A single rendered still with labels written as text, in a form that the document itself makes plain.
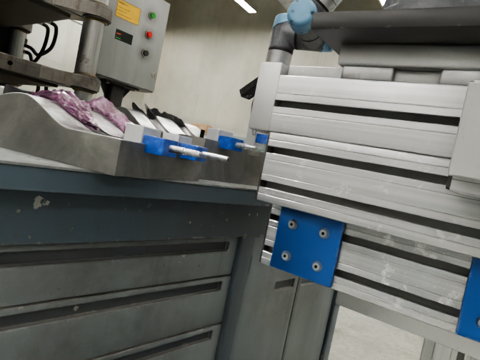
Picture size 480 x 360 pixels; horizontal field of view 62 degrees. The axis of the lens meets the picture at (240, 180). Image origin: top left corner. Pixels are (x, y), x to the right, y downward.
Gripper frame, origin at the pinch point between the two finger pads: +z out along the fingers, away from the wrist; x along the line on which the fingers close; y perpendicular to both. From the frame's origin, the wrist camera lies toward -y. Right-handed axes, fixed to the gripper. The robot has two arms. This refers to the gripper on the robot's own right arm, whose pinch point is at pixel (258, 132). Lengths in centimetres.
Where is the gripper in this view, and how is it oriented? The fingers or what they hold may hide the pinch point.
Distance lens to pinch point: 124.5
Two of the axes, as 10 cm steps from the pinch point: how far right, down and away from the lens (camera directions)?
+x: 6.3, 0.9, 7.7
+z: -2.0, 9.8, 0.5
